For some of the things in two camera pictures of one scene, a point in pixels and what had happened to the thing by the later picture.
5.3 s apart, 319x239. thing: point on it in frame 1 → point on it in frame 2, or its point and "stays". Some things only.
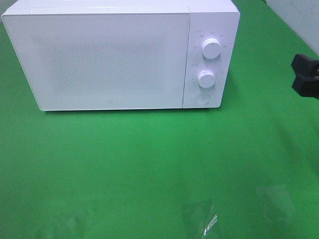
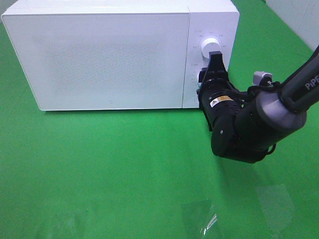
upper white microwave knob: x=211 y=48 stays
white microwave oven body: x=108 y=55 stays
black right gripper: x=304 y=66 → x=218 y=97
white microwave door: x=102 y=61 stays
